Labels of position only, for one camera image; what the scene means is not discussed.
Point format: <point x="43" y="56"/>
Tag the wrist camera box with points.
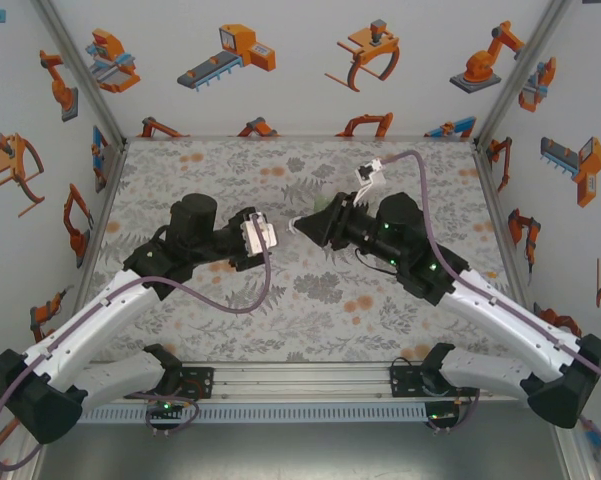
<point x="377" y="165"/>
<point x="257" y="235"/>

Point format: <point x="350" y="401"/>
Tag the small circuit board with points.
<point x="442" y="415"/>
<point x="162" y="407"/>

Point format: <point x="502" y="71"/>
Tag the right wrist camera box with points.
<point x="377" y="165"/>

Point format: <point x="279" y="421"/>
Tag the aluminium back rail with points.
<point x="300" y="138"/>

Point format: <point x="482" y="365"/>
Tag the aluminium frame post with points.
<point x="82" y="75"/>
<point x="521" y="75"/>

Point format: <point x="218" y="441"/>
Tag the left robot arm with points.
<point x="90" y="320"/>

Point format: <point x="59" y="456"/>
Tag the grey metal base panel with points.
<point x="300" y="455"/>

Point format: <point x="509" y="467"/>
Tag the floral patterned table cover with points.
<point x="230" y="170"/>

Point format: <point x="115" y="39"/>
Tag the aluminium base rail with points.
<point x="300" y="382"/>

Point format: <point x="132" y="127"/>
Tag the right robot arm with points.
<point x="505" y="320"/>

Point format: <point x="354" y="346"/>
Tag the aluminium frame leg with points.
<point x="575" y="455"/>
<point x="22" y="475"/>

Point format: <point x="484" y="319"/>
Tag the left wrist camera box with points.
<point x="257" y="235"/>

